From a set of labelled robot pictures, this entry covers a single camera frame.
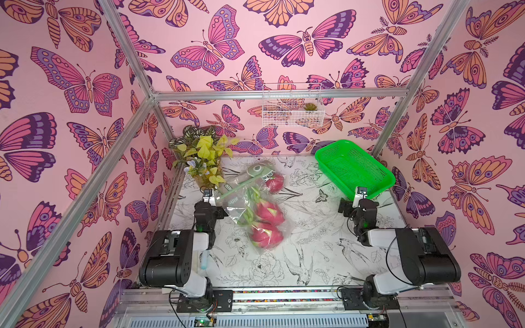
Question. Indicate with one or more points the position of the small succulent in wire basket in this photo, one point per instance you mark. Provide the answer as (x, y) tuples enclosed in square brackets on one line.
[(310, 107)]

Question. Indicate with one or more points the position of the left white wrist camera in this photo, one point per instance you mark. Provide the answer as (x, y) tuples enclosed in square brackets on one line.
[(209, 197)]

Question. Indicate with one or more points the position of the clear zip-top bag green seal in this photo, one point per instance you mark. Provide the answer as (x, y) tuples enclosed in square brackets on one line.
[(237, 205)]

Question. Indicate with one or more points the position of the green plastic basket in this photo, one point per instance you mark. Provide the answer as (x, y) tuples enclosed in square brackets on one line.
[(348, 166)]

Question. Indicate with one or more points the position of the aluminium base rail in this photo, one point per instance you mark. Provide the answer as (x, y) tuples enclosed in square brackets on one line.
[(311, 306)]

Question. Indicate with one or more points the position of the dragon fruit in far bag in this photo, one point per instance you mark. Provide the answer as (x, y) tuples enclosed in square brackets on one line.
[(274, 182)]

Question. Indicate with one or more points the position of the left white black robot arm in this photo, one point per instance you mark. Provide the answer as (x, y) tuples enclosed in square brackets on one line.
[(175, 260)]

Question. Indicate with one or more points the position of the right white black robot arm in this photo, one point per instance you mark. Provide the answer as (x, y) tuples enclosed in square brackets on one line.
[(424, 255)]

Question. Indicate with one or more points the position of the light blue garden trowel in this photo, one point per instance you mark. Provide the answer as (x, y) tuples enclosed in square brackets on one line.
[(204, 262)]

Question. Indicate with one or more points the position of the potted plant yellow green leaves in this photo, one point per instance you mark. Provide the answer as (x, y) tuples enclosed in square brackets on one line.
[(200, 150)]

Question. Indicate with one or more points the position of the aluminium frame struts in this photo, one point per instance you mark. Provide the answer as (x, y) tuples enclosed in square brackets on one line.
[(23, 292)]

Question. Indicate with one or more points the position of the pink dragon fruit in bag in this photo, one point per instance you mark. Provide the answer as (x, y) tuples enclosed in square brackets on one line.
[(265, 236)]

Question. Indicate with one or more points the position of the white wire wall basket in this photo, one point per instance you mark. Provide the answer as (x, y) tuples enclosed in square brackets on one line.
[(284, 107)]

